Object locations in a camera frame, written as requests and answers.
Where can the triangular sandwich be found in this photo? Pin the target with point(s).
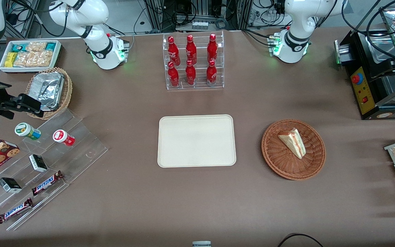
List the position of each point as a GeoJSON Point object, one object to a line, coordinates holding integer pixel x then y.
{"type": "Point", "coordinates": [294, 142]}

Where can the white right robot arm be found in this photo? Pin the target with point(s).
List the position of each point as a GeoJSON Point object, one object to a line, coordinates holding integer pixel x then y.
{"type": "Point", "coordinates": [96, 13]}

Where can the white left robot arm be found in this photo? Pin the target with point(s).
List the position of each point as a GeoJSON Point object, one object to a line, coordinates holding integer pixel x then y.
{"type": "Point", "coordinates": [295, 20]}

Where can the light wicker basket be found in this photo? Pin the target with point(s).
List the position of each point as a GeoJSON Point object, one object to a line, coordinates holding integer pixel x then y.
{"type": "Point", "coordinates": [68, 92]}

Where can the round brown wicker basket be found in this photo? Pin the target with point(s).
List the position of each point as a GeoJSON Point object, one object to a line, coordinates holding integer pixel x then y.
{"type": "Point", "coordinates": [279, 161]}

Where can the cream plastic tray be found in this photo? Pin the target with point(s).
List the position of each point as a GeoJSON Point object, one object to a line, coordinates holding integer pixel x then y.
{"type": "Point", "coordinates": [196, 140]}

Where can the stacked foil containers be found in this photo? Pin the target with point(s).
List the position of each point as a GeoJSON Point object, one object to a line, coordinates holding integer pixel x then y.
{"type": "Point", "coordinates": [48, 90]}

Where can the green lid cup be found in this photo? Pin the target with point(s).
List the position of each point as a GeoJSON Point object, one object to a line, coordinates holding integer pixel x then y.
{"type": "Point", "coordinates": [26, 130]}

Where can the red lid cup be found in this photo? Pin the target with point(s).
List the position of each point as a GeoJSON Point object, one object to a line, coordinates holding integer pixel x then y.
{"type": "Point", "coordinates": [62, 137]}

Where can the clear bag of crackers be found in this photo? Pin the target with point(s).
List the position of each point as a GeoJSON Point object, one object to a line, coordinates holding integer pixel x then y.
{"type": "Point", "coordinates": [37, 46]}
{"type": "Point", "coordinates": [33, 59]}

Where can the white plastic snack bin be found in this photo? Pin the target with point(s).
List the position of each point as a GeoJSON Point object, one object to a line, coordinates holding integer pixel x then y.
{"type": "Point", "coordinates": [3, 67]}

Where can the yellow snack packet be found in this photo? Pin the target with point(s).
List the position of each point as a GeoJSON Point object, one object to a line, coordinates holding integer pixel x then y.
{"type": "Point", "coordinates": [10, 59]}

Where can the black food warmer machine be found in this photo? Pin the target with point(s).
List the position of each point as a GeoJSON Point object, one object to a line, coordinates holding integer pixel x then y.
{"type": "Point", "coordinates": [363, 89]}

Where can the small black box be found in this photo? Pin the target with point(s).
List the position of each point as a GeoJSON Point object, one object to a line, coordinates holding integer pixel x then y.
{"type": "Point", "coordinates": [38, 163]}
{"type": "Point", "coordinates": [9, 185]}

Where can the teal snack packet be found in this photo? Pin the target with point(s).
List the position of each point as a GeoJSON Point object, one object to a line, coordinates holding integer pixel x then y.
{"type": "Point", "coordinates": [18, 46]}

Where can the clear acrylic stepped display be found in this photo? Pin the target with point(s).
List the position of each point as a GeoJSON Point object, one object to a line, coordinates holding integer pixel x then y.
{"type": "Point", "coordinates": [84, 144]}

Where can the Snickers bar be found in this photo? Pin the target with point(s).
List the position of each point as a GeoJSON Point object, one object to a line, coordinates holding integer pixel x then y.
{"type": "Point", "coordinates": [14, 211]}
{"type": "Point", "coordinates": [46, 183]}

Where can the red soda bottle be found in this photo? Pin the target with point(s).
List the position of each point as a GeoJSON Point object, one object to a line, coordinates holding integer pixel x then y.
{"type": "Point", "coordinates": [173, 49]}
{"type": "Point", "coordinates": [173, 75]}
{"type": "Point", "coordinates": [191, 49]}
{"type": "Point", "coordinates": [211, 73]}
{"type": "Point", "coordinates": [212, 48]}
{"type": "Point", "coordinates": [190, 73]}

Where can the clear acrylic bottle rack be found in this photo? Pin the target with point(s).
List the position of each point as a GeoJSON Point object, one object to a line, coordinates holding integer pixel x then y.
{"type": "Point", "coordinates": [201, 85]}

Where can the white power strip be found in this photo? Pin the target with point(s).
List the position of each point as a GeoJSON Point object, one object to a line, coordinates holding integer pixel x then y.
{"type": "Point", "coordinates": [200, 25]}

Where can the small grey object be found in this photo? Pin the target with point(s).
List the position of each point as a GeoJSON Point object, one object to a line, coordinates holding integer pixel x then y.
{"type": "Point", "coordinates": [201, 244]}

